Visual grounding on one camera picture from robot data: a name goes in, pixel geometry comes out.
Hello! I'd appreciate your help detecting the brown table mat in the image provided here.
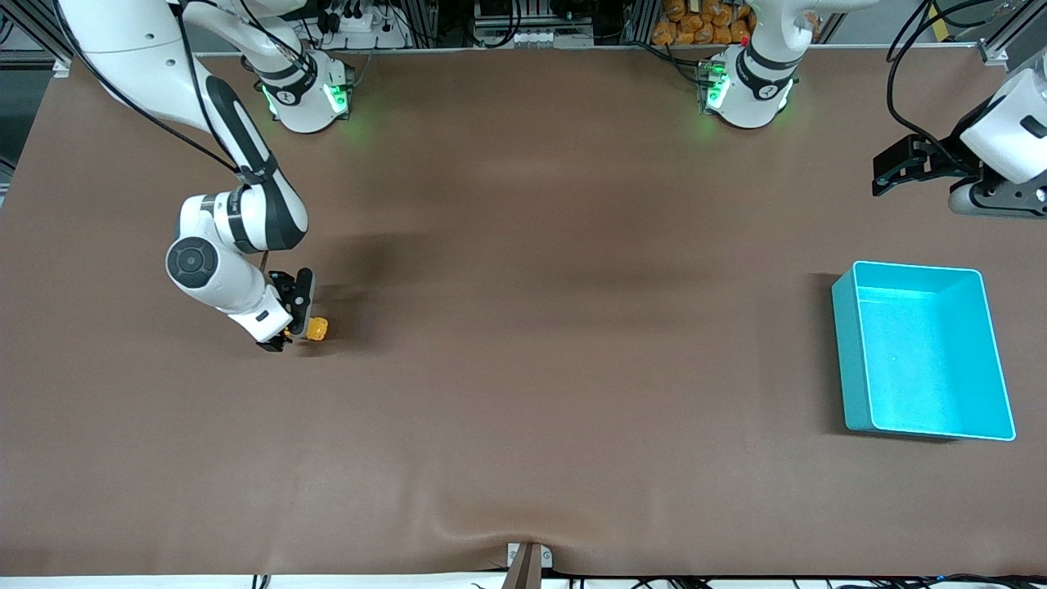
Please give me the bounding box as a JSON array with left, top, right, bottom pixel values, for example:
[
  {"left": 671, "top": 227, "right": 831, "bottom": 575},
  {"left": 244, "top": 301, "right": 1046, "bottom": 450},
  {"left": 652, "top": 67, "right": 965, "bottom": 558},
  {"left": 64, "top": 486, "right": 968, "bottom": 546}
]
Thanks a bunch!
[{"left": 0, "top": 45, "right": 1047, "bottom": 578}]

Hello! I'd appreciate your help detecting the teal plastic bin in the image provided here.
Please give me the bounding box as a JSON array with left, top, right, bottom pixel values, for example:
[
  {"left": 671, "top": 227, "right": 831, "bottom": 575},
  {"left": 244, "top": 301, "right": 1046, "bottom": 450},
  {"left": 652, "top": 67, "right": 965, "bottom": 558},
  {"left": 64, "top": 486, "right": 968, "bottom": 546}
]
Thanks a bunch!
[{"left": 831, "top": 260, "right": 1018, "bottom": 443}]

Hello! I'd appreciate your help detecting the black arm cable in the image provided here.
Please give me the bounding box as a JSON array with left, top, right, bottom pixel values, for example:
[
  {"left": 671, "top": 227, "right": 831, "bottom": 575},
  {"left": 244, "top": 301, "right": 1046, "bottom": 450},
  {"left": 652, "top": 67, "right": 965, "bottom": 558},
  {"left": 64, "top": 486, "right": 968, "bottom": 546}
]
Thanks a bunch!
[
  {"left": 52, "top": 0, "right": 246, "bottom": 174},
  {"left": 887, "top": 0, "right": 1027, "bottom": 162}
]

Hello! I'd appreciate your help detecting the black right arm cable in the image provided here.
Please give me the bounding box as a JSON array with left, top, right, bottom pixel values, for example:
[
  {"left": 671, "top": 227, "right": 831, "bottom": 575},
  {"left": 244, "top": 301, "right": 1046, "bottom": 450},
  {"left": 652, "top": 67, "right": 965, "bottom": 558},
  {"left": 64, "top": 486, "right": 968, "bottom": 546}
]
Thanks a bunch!
[{"left": 52, "top": 0, "right": 246, "bottom": 174}]

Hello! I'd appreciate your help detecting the white power strip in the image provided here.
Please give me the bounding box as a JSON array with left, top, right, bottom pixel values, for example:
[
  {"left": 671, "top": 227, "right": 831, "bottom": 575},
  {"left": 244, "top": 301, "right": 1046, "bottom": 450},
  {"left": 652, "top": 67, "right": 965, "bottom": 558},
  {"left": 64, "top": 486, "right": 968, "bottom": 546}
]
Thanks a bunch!
[{"left": 326, "top": 4, "right": 399, "bottom": 50}]

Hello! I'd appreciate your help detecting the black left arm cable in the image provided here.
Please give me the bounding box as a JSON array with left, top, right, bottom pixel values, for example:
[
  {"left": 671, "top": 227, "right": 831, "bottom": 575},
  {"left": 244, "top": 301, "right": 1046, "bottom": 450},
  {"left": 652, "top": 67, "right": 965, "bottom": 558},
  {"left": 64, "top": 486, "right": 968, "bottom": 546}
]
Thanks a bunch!
[{"left": 887, "top": 0, "right": 1027, "bottom": 162}]

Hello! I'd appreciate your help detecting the metal bracket with strap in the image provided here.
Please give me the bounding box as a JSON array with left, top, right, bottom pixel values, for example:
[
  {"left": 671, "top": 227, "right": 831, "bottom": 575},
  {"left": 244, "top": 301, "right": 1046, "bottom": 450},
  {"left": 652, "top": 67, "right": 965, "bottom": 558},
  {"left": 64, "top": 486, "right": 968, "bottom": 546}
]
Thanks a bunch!
[{"left": 501, "top": 542, "right": 554, "bottom": 589}]

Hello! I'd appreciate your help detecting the pile of orange toys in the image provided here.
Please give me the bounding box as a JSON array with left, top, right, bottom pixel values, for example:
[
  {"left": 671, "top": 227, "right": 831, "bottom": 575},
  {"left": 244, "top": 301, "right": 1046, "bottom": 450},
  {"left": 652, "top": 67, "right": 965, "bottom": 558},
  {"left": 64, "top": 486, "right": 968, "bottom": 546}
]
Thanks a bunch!
[{"left": 652, "top": 0, "right": 757, "bottom": 47}]

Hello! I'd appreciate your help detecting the aluminium frame rail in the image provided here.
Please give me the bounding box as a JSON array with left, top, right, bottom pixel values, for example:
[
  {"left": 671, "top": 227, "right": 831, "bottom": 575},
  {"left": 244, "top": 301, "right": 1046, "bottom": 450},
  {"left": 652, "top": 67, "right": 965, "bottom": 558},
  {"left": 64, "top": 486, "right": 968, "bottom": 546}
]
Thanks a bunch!
[{"left": 976, "top": 0, "right": 1047, "bottom": 68}]

